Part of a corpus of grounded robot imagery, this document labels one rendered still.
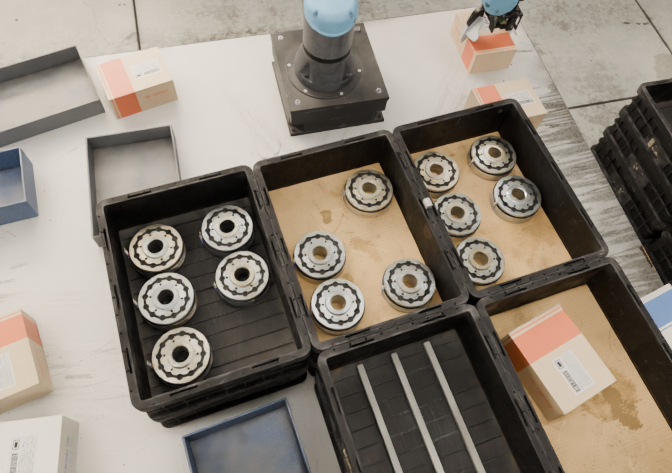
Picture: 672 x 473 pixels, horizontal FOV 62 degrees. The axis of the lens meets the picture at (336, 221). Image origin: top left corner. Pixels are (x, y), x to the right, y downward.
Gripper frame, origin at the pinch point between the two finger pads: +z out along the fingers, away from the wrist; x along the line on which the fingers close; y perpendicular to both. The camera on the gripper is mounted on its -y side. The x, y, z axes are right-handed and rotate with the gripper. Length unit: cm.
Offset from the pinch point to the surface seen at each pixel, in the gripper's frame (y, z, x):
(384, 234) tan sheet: 56, -8, -47
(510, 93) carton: 22.2, -2.4, -1.9
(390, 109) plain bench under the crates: 15.6, 5.3, -31.1
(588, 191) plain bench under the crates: 50, 5, 11
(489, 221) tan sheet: 58, -8, -24
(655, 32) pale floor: -56, 75, 136
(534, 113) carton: 29.4, -2.4, 1.6
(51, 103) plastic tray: -3, 5, -116
